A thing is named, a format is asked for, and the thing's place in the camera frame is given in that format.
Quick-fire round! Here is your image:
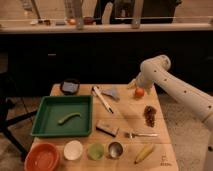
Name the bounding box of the metal fork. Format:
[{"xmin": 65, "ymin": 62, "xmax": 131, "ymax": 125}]
[{"xmin": 125, "ymin": 132, "xmax": 158, "ymax": 139}]

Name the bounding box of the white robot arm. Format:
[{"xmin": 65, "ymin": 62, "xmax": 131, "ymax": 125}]
[{"xmin": 128, "ymin": 55, "xmax": 213, "ymax": 132}]

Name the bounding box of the bunch of dark grapes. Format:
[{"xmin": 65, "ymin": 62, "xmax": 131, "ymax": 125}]
[{"xmin": 144, "ymin": 106, "xmax": 156, "ymax": 127}]

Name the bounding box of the green bean pod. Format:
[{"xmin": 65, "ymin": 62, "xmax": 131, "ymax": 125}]
[{"xmin": 58, "ymin": 113, "xmax": 81, "ymax": 125}]

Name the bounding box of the black bowl with blue item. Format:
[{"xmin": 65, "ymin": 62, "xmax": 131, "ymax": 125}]
[{"xmin": 60, "ymin": 79, "xmax": 80, "ymax": 95}]

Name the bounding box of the grey sponge block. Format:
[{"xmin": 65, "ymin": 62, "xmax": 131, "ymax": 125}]
[{"xmin": 96, "ymin": 120, "xmax": 119, "ymax": 137}]

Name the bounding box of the white knife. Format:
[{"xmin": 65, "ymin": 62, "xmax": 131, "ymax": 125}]
[{"xmin": 92, "ymin": 86, "xmax": 114, "ymax": 114}]

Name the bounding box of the grey blue cloth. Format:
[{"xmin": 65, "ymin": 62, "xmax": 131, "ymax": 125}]
[{"xmin": 102, "ymin": 88, "xmax": 120, "ymax": 101}]

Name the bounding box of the white bowl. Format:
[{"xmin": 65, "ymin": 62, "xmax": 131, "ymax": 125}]
[{"xmin": 63, "ymin": 140, "xmax": 83, "ymax": 161}]

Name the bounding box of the green plastic tray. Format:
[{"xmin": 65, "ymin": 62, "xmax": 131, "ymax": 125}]
[{"xmin": 31, "ymin": 95, "xmax": 93, "ymax": 137}]

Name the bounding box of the dark red bowl on counter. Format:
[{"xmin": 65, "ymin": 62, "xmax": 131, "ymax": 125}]
[{"xmin": 83, "ymin": 17, "xmax": 94, "ymax": 25}]

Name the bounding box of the metal cup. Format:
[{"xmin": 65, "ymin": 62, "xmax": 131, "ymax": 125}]
[{"xmin": 108, "ymin": 142, "xmax": 123, "ymax": 159}]

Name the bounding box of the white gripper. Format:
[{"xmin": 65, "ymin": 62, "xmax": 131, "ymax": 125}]
[{"xmin": 126, "ymin": 72, "xmax": 154, "ymax": 89}]

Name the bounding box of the yellow banana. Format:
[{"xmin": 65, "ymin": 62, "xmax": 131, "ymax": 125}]
[{"xmin": 134, "ymin": 144, "xmax": 155, "ymax": 164}]

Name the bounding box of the orange bowl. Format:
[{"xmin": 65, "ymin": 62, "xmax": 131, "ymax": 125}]
[{"xmin": 24, "ymin": 143, "xmax": 60, "ymax": 171}]

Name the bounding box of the orange fruit on counter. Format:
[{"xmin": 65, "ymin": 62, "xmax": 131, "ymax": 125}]
[{"xmin": 69, "ymin": 19, "xmax": 76, "ymax": 25}]

